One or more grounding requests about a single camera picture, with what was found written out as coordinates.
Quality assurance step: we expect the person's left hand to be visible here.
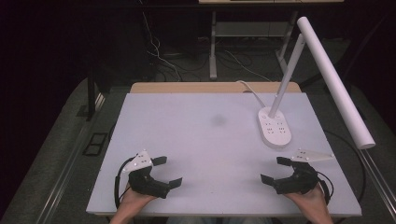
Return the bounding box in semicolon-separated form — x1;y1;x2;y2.
119;184;157;217

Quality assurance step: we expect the white desk lamp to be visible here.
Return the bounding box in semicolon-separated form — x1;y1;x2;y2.
257;16;376;150

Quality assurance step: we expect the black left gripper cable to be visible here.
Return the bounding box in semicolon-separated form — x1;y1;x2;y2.
113;157;135;210

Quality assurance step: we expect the white metal desk frame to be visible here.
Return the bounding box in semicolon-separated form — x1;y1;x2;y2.
198;0;345;81

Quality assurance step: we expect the black stand leg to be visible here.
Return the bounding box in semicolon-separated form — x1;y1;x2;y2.
86;69;97;121

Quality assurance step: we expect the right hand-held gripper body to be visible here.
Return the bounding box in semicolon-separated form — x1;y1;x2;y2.
274;148;335;196

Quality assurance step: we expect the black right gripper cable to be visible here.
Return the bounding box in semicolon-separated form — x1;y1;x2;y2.
317;171;335;206

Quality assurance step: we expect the aluminium rail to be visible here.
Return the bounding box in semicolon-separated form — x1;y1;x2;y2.
358;146;396;216
35;92;106;224

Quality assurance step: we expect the wooden table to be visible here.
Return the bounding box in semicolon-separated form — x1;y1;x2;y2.
129;81;303;94

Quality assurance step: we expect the white lamp cable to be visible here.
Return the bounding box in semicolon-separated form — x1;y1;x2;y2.
236;79;266;108

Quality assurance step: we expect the person's right hand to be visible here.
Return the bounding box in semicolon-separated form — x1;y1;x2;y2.
284;184;332;217

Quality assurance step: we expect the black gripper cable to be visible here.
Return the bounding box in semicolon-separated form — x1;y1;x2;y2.
317;171;335;206
113;157;135;210

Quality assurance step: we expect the white table cover board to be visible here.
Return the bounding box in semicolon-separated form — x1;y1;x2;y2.
86;91;363;217

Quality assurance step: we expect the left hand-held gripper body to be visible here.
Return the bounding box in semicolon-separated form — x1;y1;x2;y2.
121;149;171;200

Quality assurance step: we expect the long black floor cable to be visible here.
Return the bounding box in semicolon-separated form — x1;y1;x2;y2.
322;130;368;203

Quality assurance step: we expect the black rectangular floor frame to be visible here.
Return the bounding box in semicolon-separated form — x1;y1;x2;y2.
82;132;109;157

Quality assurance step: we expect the white floor cable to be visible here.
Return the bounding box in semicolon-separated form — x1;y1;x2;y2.
138;0;183;82
223;49;273;83

